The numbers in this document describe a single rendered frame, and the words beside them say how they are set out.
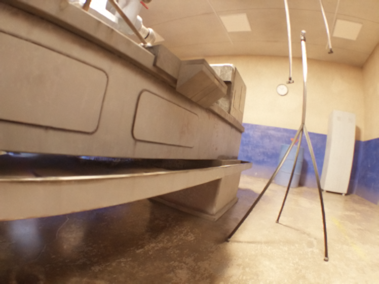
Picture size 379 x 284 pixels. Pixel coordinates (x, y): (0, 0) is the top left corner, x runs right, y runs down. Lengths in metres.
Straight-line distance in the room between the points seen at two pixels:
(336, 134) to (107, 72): 4.37
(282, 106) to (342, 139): 1.76
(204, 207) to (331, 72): 4.90
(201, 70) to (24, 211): 0.65
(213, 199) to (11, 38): 1.41
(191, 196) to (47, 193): 1.27
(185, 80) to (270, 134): 4.21
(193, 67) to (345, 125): 4.17
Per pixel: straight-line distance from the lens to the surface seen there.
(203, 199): 1.44
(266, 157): 4.76
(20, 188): 0.30
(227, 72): 1.63
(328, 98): 5.19
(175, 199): 1.56
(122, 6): 0.83
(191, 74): 0.70
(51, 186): 0.31
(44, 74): 0.46
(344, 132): 4.56
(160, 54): 0.65
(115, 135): 0.57
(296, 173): 4.10
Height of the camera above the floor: 0.55
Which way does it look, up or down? level
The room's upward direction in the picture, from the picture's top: 10 degrees clockwise
